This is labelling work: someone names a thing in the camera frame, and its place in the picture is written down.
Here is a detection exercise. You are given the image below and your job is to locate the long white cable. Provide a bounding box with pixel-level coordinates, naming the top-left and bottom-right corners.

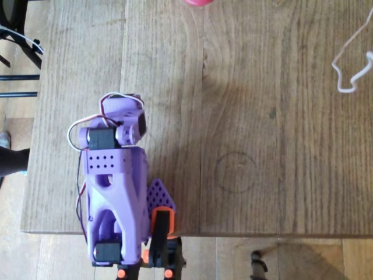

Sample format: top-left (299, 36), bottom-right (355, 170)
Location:
top-left (331, 6), bottom-right (373, 95)

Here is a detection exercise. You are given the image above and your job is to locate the leg in black trousers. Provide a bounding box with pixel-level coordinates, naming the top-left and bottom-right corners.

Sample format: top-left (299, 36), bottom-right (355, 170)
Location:
top-left (0, 147), bottom-right (31, 188)

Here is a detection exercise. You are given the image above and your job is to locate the black and orange clamp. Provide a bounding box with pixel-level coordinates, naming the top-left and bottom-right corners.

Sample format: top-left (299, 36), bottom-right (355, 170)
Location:
top-left (142, 205), bottom-right (187, 280)

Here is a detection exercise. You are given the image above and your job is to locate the pink round object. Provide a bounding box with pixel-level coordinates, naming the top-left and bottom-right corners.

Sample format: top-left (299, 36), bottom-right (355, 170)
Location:
top-left (183, 0), bottom-right (215, 7)

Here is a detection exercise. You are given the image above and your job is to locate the grey socked foot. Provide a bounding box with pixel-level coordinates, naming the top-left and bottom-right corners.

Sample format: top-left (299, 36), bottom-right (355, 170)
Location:
top-left (0, 131), bottom-right (12, 150)

